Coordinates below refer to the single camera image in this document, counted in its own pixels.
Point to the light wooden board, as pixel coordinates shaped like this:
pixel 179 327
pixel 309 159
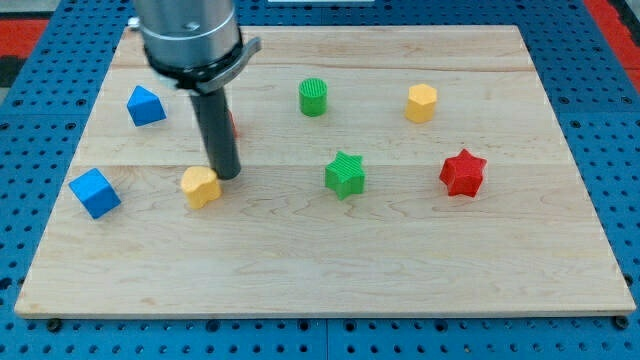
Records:
pixel 279 244

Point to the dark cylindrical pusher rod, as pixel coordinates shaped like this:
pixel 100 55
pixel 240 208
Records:
pixel 216 133

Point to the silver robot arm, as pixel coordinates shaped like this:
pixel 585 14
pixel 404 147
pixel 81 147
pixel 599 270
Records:
pixel 197 44

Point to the blue cube block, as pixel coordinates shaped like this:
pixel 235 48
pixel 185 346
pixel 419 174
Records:
pixel 95 193

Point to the green cylinder block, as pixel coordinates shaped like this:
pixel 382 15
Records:
pixel 313 96

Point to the yellow hexagon block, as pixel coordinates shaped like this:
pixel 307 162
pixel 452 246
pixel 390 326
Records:
pixel 421 103

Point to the red star block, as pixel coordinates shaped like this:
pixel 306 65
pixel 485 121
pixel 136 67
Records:
pixel 463 174

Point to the blue pentagon block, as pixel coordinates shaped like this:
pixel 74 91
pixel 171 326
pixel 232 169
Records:
pixel 144 107

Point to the green star block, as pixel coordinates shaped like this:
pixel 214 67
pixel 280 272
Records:
pixel 345 175

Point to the red block behind rod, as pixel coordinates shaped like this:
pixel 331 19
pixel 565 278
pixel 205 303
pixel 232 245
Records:
pixel 233 125

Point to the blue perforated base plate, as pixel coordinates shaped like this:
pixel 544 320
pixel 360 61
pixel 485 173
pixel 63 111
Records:
pixel 50 100

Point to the yellow heart block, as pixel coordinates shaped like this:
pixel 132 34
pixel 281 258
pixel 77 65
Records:
pixel 200 185

